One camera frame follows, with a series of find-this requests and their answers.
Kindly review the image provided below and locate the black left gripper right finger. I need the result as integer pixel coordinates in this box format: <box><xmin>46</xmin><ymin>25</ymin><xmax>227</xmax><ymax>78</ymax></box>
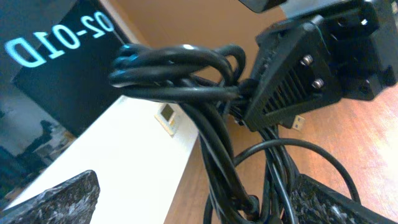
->
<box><xmin>290</xmin><ymin>174</ymin><xmax>394</xmax><ymax>224</ymax></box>

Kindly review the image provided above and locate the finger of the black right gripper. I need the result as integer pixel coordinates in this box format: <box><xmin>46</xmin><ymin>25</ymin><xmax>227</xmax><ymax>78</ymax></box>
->
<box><xmin>243</xmin><ymin>15</ymin><xmax>342</xmax><ymax>131</ymax></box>

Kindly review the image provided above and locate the black usb cable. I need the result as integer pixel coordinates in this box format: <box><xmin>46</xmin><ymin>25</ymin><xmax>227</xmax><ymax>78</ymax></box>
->
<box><xmin>108</xmin><ymin>43</ymin><xmax>361</xmax><ymax>224</ymax></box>

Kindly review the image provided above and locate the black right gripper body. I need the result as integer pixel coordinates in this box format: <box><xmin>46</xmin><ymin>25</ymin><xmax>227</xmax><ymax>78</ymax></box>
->
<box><xmin>311</xmin><ymin>0</ymin><xmax>397</xmax><ymax>101</ymax></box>

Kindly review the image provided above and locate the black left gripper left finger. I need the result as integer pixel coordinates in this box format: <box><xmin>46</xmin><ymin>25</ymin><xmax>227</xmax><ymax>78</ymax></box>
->
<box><xmin>1</xmin><ymin>170</ymin><xmax>100</xmax><ymax>224</ymax></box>

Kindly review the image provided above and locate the white wall thermostat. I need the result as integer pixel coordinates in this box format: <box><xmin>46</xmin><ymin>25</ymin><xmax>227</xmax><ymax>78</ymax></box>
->
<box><xmin>154</xmin><ymin>103</ymin><xmax>180</xmax><ymax>136</ymax></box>

